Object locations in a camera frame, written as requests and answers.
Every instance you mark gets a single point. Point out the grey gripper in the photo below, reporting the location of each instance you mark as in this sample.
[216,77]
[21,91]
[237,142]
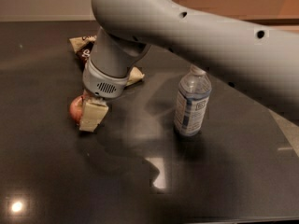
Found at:
[100,84]

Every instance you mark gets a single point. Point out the red apple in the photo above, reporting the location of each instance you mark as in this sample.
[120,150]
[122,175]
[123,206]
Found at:
[75,109]

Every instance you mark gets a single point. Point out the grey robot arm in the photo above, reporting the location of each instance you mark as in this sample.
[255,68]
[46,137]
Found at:
[260,61]

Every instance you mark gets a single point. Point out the brown chip bag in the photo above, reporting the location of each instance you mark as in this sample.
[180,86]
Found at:
[82,47]

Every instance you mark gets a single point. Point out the clear plastic water bottle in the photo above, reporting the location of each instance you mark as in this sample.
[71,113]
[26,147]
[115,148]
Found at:
[193,95]

